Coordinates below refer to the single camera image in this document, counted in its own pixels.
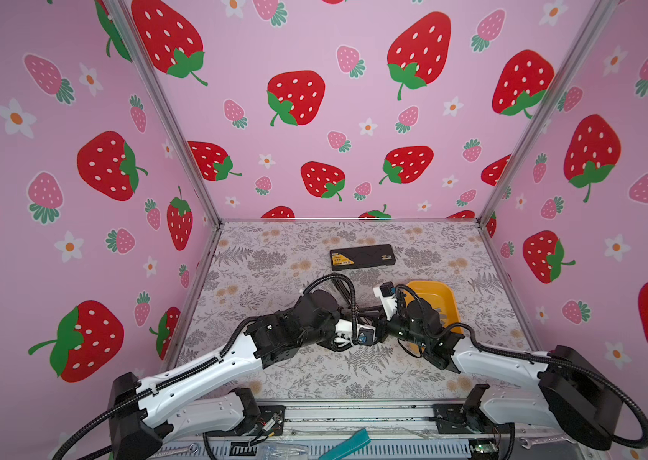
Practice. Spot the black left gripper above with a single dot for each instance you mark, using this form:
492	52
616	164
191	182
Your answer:
335	339

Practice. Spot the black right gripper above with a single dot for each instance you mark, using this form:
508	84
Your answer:
381	324

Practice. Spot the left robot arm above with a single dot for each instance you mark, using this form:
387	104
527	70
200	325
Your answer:
143	408

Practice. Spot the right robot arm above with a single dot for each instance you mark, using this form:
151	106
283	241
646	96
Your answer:
563	389

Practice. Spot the yellow plastic tray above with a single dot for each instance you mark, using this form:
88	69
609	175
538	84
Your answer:
441	310

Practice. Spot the black flat tool case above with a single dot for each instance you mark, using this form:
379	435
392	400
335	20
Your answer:
361	257

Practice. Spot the teal plastic tool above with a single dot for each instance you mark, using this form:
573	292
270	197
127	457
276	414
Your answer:
356	442

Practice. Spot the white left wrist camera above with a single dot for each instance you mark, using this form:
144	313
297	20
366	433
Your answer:
365	335

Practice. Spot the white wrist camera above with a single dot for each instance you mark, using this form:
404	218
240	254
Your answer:
365	335
390	296

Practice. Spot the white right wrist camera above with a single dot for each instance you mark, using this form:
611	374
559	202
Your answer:
390	296

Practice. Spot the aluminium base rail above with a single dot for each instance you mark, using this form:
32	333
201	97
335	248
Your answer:
326	418

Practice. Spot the grey slotted cable duct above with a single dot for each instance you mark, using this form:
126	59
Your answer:
376	449

